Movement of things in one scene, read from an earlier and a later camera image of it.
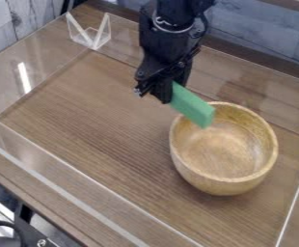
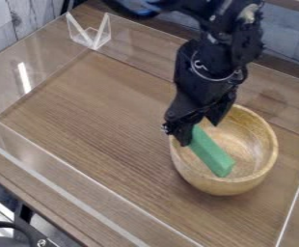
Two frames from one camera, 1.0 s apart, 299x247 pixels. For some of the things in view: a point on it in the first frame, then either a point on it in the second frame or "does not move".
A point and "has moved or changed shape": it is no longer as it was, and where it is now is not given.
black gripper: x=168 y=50 → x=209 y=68
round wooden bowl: x=224 y=158 does not move
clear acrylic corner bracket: x=89 y=37 does not move
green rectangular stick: x=192 y=106 has moved or changed shape
